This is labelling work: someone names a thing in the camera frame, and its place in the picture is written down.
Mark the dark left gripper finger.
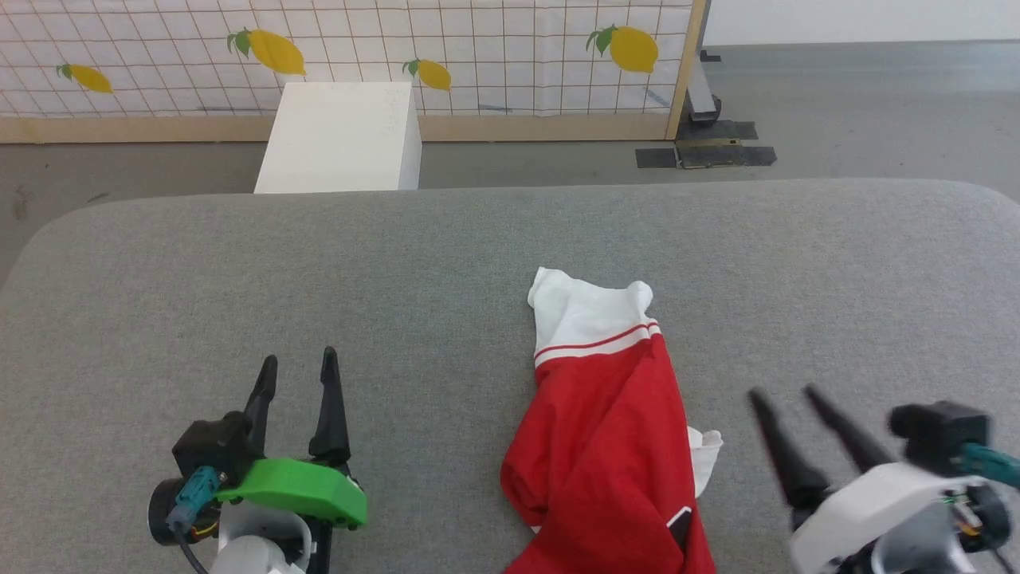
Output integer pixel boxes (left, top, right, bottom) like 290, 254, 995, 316
308, 347, 352, 468
242, 355, 279, 461

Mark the teal plug right arm cable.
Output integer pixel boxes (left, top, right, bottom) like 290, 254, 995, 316
959, 442, 1020, 489

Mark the red and white basketball jersey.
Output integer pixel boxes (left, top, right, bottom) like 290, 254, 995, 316
500, 267, 724, 574

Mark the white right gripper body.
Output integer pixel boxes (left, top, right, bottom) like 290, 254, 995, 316
787, 461, 991, 574

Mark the grey metal support bar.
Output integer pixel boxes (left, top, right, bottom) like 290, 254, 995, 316
687, 49, 724, 125

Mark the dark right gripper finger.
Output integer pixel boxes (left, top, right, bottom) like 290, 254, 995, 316
802, 384, 896, 474
748, 388, 831, 513

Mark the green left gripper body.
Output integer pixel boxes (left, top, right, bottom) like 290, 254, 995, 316
214, 457, 369, 574

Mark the white rectangular box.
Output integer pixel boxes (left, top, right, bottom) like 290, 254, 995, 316
253, 81, 423, 195

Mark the lemon print grid curtain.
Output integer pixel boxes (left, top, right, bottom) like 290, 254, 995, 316
0, 0, 696, 120

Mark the lemon-print grid partition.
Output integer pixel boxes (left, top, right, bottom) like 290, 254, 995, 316
0, 0, 709, 145

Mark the black floor tape patch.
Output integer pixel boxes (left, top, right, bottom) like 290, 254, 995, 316
635, 120, 779, 171

